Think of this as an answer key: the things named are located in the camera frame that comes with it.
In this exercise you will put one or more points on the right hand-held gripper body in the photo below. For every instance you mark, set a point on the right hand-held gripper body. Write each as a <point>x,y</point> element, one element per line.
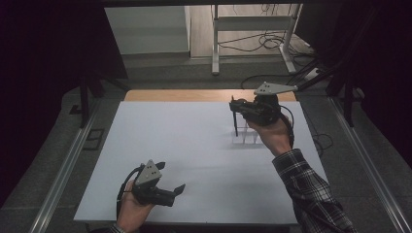
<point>264,111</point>

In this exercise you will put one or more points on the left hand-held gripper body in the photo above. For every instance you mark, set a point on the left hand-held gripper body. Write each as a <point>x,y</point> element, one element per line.
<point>149,191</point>

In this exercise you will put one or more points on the clear acrylic pen holder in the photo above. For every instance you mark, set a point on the clear acrylic pen holder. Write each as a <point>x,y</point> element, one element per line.
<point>247,137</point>

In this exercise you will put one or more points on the person's left hand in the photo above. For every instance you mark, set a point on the person's left hand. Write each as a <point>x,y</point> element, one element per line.
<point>132,210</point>

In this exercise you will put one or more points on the person's right hand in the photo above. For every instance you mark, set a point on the person's right hand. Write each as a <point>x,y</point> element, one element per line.
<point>275,136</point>

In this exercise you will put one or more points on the white table board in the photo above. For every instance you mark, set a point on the white table board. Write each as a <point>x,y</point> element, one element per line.
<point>200,155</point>

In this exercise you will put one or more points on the white power strip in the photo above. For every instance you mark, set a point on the white power strip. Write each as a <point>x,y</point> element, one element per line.
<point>312,74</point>

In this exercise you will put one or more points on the black metal stand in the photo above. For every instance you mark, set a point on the black metal stand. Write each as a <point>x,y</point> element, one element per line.
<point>85,97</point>
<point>348,97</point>

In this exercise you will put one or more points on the white cabinet panel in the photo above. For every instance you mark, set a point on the white cabinet panel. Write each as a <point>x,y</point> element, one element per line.
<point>147,29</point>

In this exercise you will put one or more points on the white metal desk frame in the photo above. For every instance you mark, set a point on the white metal desk frame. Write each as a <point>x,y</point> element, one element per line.
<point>252,23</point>

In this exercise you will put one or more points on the aluminium floor rail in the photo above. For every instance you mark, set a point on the aluminium floor rail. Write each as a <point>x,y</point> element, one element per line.
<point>369,168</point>
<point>61,181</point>

